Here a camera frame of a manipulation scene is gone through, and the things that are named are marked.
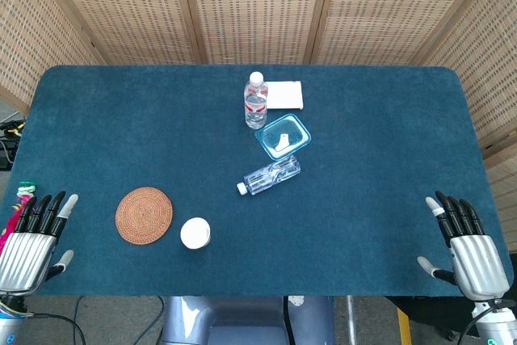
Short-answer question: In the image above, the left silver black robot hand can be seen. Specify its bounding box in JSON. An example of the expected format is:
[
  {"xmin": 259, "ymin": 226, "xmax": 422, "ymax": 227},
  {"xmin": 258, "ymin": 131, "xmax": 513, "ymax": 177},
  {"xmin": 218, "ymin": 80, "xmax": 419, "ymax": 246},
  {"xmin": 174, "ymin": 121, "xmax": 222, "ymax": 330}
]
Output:
[{"xmin": 0, "ymin": 190, "xmax": 80, "ymax": 296}]

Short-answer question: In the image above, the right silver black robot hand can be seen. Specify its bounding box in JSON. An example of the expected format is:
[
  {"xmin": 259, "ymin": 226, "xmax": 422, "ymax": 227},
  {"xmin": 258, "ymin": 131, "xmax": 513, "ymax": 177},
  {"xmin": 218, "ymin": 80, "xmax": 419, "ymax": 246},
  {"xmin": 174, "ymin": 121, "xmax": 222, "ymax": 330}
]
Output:
[{"xmin": 417, "ymin": 190, "xmax": 511, "ymax": 302}]

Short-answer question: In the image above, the white paper cup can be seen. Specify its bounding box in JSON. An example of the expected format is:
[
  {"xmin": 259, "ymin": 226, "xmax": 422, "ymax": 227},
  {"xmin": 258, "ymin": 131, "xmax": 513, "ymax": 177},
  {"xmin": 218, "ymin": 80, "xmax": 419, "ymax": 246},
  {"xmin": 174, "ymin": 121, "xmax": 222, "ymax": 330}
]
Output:
[{"xmin": 179, "ymin": 217, "xmax": 212, "ymax": 250}]

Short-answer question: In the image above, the round brown woven coaster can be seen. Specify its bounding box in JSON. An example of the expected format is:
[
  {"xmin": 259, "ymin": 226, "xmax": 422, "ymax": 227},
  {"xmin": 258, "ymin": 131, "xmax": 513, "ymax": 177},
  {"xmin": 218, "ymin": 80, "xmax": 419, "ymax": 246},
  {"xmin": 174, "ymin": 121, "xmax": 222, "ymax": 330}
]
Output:
[{"xmin": 115, "ymin": 187, "xmax": 174, "ymax": 246}]

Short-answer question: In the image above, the pink and green object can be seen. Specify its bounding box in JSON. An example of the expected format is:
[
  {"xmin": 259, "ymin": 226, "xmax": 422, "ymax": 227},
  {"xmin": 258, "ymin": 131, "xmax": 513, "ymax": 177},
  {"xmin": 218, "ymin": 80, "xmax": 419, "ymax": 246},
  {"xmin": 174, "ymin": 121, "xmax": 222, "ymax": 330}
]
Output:
[{"xmin": 0, "ymin": 181, "xmax": 40, "ymax": 249}]

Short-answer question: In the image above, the woven bamboo screen panel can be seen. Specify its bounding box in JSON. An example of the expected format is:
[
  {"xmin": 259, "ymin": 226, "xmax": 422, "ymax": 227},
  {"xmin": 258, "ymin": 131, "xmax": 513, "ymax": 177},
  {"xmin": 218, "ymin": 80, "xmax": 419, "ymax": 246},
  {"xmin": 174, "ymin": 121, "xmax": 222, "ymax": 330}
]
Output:
[
  {"xmin": 0, "ymin": 0, "xmax": 106, "ymax": 116},
  {"xmin": 34, "ymin": 0, "xmax": 207, "ymax": 65},
  {"xmin": 415, "ymin": 0, "xmax": 517, "ymax": 152},
  {"xmin": 310, "ymin": 0, "xmax": 506, "ymax": 65},
  {"xmin": 482, "ymin": 142, "xmax": 517, "ymax": 253},
  {"xmin": 177, "ymin": 0, "xmax": 336, "ymax": 65}
]

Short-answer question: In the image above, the black device with yellow clamp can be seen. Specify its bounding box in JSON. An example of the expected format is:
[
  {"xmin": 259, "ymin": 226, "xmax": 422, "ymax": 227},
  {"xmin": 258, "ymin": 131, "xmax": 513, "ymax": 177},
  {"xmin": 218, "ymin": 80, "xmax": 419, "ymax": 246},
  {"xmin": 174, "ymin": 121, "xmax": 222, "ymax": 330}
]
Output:
[{"xmin": 0, "ymin": 116, "xmax": 27, "ymax": 171}]

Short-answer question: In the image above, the blue table cloth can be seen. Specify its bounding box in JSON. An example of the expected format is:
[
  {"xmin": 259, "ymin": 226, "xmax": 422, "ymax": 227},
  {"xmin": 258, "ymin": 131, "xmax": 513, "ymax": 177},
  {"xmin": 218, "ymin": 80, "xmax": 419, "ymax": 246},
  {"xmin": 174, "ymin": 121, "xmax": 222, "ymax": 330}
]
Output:
[{"xmin": 0, "ymin": 64, "xmax": 515, "ymax": 297}]

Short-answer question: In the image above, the blue clear plastic container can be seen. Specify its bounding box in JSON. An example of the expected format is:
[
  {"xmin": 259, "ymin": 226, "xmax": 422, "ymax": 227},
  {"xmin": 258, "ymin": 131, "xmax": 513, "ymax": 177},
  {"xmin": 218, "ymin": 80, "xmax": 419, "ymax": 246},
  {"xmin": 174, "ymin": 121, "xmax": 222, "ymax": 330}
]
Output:
[{"xmin": 254, "ymin": 113, "xmax": 313, "ymax": 162}]

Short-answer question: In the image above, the unlabelled clear water bottle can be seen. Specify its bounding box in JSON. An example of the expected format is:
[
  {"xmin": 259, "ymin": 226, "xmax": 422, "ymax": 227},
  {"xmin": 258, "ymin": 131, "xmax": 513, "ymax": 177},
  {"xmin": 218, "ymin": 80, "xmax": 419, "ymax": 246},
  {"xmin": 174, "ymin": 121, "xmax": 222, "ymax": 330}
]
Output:
[{"xmin": 236, "ymin": 154, "xmax": 302, "ymax": 196}]

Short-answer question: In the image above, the grey blue robot torso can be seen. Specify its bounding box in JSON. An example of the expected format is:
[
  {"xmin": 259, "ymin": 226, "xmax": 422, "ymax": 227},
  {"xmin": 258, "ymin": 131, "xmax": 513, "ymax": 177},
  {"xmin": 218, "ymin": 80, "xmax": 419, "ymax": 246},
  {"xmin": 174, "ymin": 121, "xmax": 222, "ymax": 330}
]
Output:
[{"xmin": 159, "ymin": 295, "xmax": 336, "ymax": 345}]

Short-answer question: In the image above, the red label water bottle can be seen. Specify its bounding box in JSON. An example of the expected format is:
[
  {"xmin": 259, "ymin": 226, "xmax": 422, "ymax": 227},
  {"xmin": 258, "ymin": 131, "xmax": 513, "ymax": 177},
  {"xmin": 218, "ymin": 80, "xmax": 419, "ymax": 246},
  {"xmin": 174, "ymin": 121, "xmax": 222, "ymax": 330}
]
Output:
[{"xmin": 243, "ymin": 71, "xmax": 269, "ymax": 131}]

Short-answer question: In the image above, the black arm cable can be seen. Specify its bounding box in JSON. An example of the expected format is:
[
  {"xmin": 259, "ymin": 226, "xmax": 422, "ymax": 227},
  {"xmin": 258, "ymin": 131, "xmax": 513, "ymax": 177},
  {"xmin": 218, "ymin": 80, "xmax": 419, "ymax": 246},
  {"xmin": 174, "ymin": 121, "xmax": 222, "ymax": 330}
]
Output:
[
  {"xmin": 456, "ymin": 300, "xmax": 502, "ymax": 345},
  {"xmin": 23, "ymin": 312, "xmax": 87, "ymax": 345}
]

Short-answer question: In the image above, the blue floor cable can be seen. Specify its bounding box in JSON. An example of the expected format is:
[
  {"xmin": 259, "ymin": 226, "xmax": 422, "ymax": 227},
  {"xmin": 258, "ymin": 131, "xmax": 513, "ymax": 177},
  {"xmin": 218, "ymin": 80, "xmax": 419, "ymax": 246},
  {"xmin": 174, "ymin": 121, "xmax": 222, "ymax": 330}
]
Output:
[{"xmin": 132, "ymin": 295, "xmax": 167, "ymax": 345}]

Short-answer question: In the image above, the black torso cable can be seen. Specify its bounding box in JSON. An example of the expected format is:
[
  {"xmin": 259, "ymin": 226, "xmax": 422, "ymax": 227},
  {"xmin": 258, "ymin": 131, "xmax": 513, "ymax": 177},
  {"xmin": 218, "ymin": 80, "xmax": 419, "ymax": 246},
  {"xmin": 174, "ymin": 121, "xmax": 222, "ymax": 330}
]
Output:
[{"xmin": 281, "ymin": 295, "xmax": 294, "ymax": 345}]

